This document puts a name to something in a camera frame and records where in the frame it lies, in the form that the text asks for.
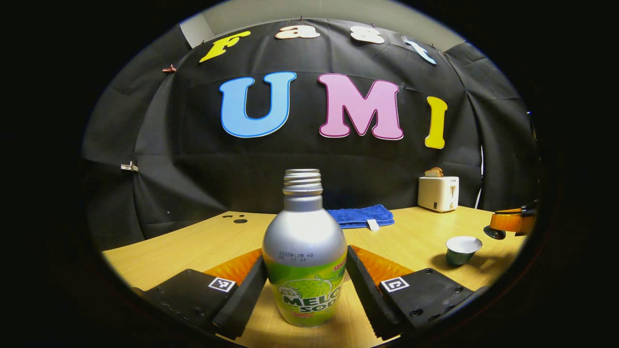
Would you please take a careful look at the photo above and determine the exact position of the white cable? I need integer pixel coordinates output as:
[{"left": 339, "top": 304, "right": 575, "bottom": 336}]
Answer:
[{"left": 476, "top": 145, "right": 485, "bottom": 209}]

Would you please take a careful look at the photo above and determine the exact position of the blue folded towel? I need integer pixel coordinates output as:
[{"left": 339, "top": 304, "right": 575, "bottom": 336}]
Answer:
[{"left": 327, "top": 204, "right": 395, "bottom": 231}]

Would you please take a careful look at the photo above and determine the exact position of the silver green water bottle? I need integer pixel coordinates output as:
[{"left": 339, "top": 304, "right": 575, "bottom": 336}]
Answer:
[{"left": 262, "top": 169, "right": 348, "bottom": 328}]

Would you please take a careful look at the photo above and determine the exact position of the teal teacup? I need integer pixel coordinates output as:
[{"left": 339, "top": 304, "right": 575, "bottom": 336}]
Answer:
[{"left": 445, "top": 236, "right": 483, "bottom": 267}]

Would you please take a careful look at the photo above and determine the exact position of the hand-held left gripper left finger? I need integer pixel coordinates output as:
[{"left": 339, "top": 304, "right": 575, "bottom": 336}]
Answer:
[{"left": 140, "top": 248, "right": 269, "bottom": 339}]

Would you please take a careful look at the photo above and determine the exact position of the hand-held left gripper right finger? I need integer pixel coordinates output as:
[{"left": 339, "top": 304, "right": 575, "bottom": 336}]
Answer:
[{"left": 345, "top": 245, "right": 477, "bottom": 341}]

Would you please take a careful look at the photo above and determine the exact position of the white toaster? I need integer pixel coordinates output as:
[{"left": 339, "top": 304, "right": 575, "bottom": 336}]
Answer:
[{"left": 418, "top": 176, "right": 460, "bottom": 213}]

